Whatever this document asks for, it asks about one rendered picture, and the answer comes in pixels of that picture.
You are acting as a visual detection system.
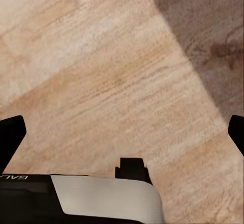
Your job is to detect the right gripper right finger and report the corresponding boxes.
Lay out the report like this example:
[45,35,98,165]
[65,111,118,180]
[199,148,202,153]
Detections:
[228,115,244,156]

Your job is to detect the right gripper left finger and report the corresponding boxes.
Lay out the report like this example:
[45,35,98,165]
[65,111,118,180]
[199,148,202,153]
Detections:
[0,115,26,176]

